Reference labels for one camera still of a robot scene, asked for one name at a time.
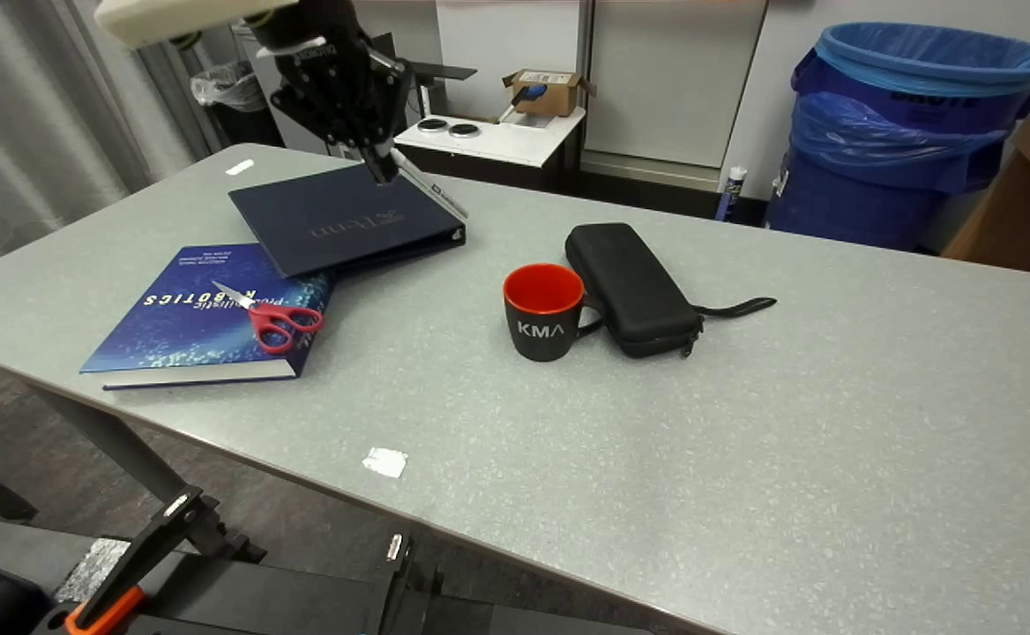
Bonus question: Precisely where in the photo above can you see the gray table leg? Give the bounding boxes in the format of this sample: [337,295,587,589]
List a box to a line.
[30,385,191,510]

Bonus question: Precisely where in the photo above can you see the gray curtain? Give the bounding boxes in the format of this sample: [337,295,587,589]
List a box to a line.
[0,0,240,282]

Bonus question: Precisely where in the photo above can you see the black equipment base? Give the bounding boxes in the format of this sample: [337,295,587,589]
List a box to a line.
[0,515,659,635]

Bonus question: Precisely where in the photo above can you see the blue trash bin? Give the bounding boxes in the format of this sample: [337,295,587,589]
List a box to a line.
[786,17,1030,198]
[767,144,960,254]

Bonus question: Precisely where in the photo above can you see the small cardboard box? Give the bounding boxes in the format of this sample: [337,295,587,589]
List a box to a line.
[500,68,594,124]

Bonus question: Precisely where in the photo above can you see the black clamp orange handle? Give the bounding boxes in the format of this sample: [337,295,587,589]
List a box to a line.
[59,485,270,635]

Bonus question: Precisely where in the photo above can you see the black mug red inside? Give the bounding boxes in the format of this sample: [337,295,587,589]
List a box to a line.
[498,260,603,364]

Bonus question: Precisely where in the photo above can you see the red handled scissors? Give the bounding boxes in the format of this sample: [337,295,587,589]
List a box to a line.
[208,278,328,361]

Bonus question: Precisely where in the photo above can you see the black zippered case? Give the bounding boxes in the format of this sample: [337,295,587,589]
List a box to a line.
[560,217,780,364]

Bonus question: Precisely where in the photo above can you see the navy blue binder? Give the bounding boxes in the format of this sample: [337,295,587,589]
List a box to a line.
[226,157,471,285]

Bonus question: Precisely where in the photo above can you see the silver pen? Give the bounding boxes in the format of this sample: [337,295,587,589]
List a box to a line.
[386,144,474,223]

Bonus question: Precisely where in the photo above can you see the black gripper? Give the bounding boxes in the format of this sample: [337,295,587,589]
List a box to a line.
[252,0,415,185]

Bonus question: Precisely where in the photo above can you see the blue hardcover book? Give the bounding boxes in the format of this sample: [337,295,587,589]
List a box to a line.
[79,241,340,396]

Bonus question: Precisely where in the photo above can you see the white partition panel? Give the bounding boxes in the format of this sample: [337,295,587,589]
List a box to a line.
[434,0,591,91]
[582,0,768,173]

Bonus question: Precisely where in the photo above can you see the clear plastic bag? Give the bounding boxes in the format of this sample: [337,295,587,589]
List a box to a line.
[188,56,271,120]

